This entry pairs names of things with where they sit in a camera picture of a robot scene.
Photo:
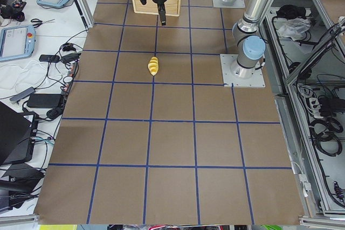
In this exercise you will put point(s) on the black power adapter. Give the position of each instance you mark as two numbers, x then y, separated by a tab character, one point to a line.
44	100

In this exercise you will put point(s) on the toy bread loaf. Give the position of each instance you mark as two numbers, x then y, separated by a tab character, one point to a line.
153	66

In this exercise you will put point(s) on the blue teach pendant near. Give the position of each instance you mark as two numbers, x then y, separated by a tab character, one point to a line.
17	42

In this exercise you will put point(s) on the black scissors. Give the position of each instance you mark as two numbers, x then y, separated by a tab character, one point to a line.
38	22

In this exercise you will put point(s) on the black laptop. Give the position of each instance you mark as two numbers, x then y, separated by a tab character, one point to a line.
17	133

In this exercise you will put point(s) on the white crumpled cloth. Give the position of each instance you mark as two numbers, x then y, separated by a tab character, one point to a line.
294	28

